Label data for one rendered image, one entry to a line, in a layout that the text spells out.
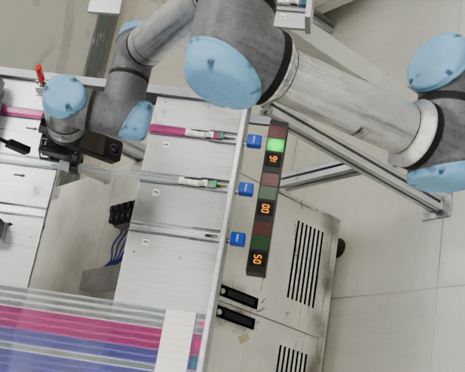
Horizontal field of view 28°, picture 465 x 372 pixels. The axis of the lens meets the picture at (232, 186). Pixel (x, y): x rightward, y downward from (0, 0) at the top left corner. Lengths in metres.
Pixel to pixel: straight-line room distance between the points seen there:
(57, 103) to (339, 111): 0.51
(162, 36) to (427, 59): 0.44
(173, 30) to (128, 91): 0.18
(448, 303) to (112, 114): 1.08
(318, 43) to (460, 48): 0.79
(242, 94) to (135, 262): 0.66
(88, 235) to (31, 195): 0.56
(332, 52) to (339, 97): 0.94
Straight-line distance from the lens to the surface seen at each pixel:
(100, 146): 1.81
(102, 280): 2.28
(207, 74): 1.29
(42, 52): 4.09
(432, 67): 1.55
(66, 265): 2.55
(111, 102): 1.64
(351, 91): 1.39
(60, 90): 1.63
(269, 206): 1.89
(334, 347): 2.56
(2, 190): 1.99
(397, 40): 2.85
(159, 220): 1.89
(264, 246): 1.86
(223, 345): 2.25
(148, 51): 1.62
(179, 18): 1.50
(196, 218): 1.88
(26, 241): 1.93
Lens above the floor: 1.83
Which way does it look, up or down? 36 degrees down
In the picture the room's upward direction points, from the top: 64 degrees counter-clockwise
